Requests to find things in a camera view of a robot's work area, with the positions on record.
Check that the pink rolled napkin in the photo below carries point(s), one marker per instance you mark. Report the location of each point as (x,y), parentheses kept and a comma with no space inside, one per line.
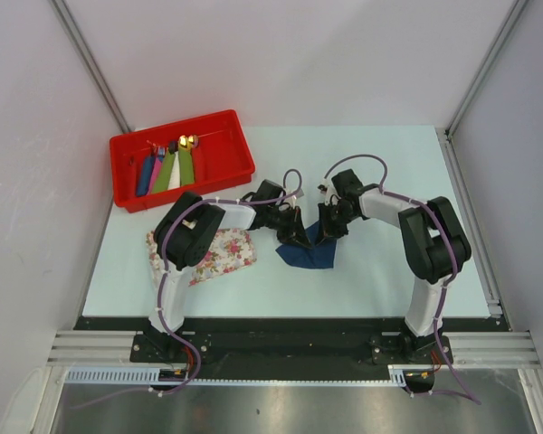
(159,157)

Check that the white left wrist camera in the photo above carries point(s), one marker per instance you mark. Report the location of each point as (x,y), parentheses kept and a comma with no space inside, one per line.
(296,196)

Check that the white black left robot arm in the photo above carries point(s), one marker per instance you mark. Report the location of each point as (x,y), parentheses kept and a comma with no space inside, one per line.
(185,234)

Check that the olive green rolled napkin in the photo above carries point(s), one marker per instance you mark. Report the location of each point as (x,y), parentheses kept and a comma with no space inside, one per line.
(185,146)

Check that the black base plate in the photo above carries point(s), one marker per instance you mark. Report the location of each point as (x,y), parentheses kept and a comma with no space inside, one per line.
(370,339)

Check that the left aluminium corner post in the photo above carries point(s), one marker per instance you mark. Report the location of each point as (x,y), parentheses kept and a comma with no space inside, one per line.
(79,43)

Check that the dark blue paper napkin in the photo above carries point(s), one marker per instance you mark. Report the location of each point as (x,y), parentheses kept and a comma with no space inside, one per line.
(321,256)

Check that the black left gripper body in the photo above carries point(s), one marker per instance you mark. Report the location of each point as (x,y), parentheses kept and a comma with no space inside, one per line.
(280,221)

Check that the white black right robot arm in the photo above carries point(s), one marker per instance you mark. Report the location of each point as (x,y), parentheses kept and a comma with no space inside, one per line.
(435,245)

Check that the aluminium corner post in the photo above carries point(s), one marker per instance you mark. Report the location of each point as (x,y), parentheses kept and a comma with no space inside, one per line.
(488,63)
(79,43)

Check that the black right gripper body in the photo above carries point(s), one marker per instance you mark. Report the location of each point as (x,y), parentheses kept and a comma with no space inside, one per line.
(342,214)

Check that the white slotted cable duct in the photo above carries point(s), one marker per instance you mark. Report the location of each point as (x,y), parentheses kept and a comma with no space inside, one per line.
(155,376)

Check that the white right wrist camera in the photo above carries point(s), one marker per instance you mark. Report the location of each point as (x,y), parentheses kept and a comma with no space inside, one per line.
(328,191)

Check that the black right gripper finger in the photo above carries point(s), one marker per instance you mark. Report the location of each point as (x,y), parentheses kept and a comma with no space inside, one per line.
(335,230)
(324,224)

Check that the floral cloth mat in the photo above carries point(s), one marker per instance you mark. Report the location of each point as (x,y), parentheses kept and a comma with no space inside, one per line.
(231,249)

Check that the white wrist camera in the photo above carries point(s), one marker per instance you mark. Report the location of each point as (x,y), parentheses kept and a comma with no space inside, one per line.
(296,196)
(328,191)

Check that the right aluminium corner post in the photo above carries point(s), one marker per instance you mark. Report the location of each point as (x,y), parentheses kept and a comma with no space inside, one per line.
(488,63)

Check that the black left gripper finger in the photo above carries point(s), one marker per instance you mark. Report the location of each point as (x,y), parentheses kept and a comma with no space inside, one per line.
(298,228)
(300,240)

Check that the blue rolled napkin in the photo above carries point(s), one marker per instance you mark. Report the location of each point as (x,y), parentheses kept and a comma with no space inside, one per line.
(145,176)

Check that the white rolled napkin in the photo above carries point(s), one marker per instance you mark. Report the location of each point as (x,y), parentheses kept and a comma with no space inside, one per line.
(174,179)

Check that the red plastic bin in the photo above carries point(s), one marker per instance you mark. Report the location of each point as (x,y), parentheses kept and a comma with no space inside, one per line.
(225,158)

